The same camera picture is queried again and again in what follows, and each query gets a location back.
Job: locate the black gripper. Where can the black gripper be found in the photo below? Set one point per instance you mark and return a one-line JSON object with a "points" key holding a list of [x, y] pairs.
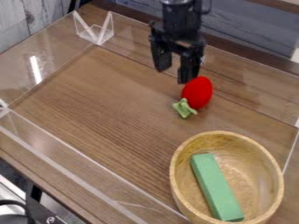
{"points": [[178, 37]]}

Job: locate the red toy strawberry green stem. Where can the red toy strawberry green stem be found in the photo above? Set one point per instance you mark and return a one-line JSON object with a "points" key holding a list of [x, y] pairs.
{"points": [[197, 95]]}

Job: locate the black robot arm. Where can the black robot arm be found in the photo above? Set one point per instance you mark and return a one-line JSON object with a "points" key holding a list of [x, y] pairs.
{"points": [[183, 10]]}

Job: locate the green rectangular block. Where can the green rectangular block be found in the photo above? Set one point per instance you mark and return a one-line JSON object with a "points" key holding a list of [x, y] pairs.
{"points": [[221, 198]]}

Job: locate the wooden bowl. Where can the wooden bowl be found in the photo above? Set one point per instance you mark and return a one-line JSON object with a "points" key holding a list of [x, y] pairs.
{"points": [[251, 171]]}

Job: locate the black metal stand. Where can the black metal stand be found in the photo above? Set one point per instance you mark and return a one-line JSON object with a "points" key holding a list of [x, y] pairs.
{"points": [[38, 213]]}

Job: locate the clear acrylic enclosure wall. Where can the clear acrylic enclosure wall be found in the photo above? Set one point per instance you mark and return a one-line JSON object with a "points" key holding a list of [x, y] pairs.
{"points": [[88, 128]]}

